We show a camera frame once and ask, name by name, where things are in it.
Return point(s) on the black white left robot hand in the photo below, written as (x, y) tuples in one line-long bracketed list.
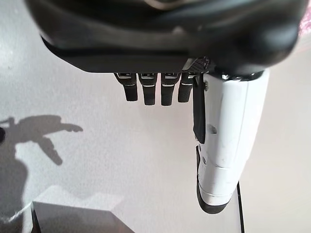
[(145, 36)]

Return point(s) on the silver left robot leg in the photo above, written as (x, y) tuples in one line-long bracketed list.
[(1, 135)]

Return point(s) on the grey cabinet with dark edge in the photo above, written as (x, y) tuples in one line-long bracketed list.
[(279, 211)]

